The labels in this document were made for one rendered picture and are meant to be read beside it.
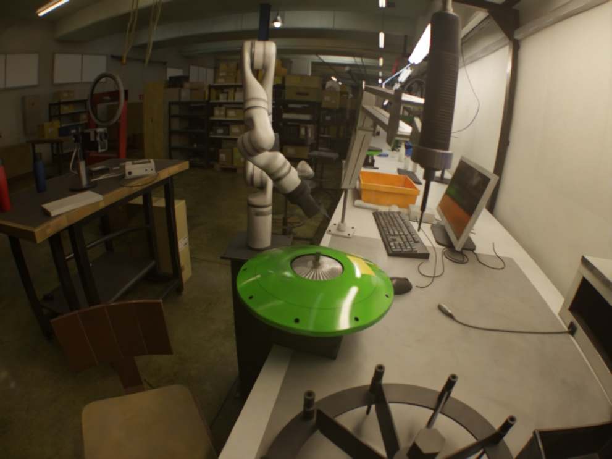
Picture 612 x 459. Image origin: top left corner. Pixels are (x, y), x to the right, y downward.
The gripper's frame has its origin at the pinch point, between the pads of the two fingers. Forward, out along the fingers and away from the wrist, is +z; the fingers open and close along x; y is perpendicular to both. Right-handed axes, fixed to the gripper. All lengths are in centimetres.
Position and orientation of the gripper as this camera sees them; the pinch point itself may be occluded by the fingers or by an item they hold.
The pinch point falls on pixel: (328, 217)
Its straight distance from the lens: 101.2
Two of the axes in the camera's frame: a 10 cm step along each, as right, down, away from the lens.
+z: 5.5, 6.1, 5.8
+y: -8.0, 5.9, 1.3
